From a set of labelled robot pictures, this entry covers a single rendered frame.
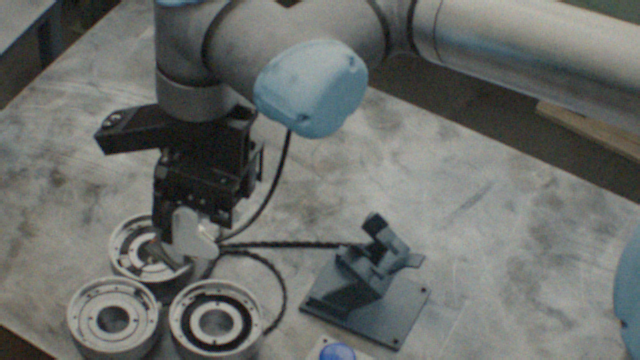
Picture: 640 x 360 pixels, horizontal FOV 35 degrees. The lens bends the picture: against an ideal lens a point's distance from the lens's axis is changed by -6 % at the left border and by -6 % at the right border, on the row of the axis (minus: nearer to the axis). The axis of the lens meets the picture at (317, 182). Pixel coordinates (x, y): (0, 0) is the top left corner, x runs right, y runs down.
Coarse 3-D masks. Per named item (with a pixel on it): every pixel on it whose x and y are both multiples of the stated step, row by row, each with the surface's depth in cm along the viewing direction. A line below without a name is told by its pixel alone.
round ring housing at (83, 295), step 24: (96, 288) 119; (120, 288) 119; (144, 288) 118; (72, 312) 116; (96, 312) 117; (120, 312) 119; (72, 336) 114; (96, 336) 115; (120, 336) 115; (144, 336) 115
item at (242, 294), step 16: (192, 288) 119; (208, 288) 120; (224, 288) 121; (240, 288) 120; (176, 304) 118; (208, 304) 119; (224, 304) 119; (256, 304) 118; (192, 320) 117; (208, 320) 120; (224, 320) 120; (240, 320) 118; (256, 320) 118; (176, 336) 114; (208, 336) 116; (224, 336) 116; (256, 336) 115; (192, 352) 113; (208, 352) 113; (240, 352) 114
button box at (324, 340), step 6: (324, 336) 115; (318, 342) 115; (324, 342) 115; (330, 342) 115; (312, 348) 114; (318, 348) 114; (312, 354) 114; (318, 354) 114; (360, 354) 114; (366, 354) 114
